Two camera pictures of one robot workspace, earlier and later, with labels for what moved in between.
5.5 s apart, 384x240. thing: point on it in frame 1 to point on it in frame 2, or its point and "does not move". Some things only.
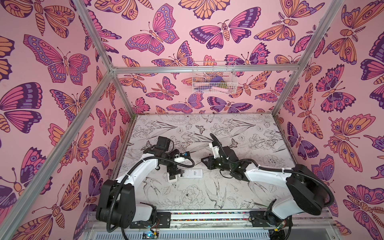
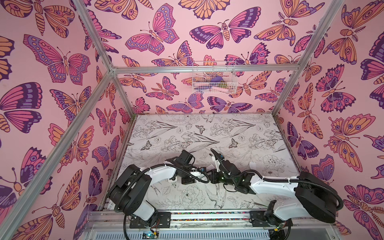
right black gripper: [213, 161] to [223, 163]
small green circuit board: [148, 235] does not move
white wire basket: [214, 77] does not move
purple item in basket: [217, 79] does not move
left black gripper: [171, 170] to [188, 181]
